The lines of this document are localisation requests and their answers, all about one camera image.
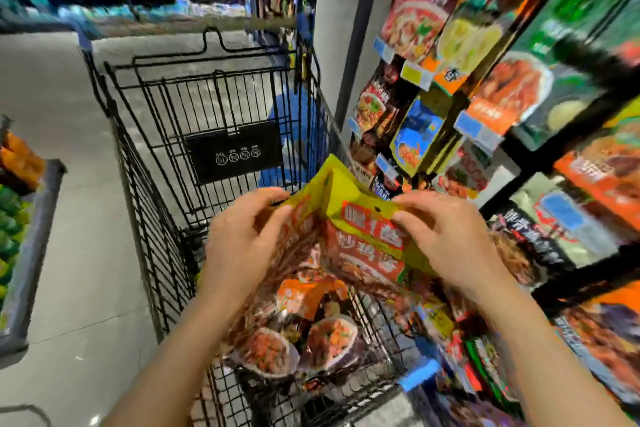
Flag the blue plastic panel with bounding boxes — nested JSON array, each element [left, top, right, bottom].
[[257, 86, 331, 190]]

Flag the black wire shopping cart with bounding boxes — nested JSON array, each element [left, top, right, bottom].
[[79, 26, 441, 427]]

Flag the person's right forearm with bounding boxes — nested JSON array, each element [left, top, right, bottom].
[[469, 271, 633, 427]]

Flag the person's left forearm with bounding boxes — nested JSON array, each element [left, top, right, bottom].
[[99, 286, 261, 427]]

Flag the person's left hand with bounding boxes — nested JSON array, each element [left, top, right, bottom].
[[197, 186, 293, 305]]

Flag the grey bottle shelf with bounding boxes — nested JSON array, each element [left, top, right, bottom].
[[0, 113, 69, 368]]

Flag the blue cart handle cap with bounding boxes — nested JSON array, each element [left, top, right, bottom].
[[397, 356, 441, 392]]

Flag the packets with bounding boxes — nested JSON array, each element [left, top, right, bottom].
[[347, 0, 640, 427]]

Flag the pile of orange bagged goods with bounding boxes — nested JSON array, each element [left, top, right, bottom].
[[0, 131, 46, 192]]

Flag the yellow-green sauce packet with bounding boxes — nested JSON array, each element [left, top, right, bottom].
[[222, 153, 439, 382]]

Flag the person's right hand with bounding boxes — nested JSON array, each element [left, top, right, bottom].
[[391, 190, 511, 302]]

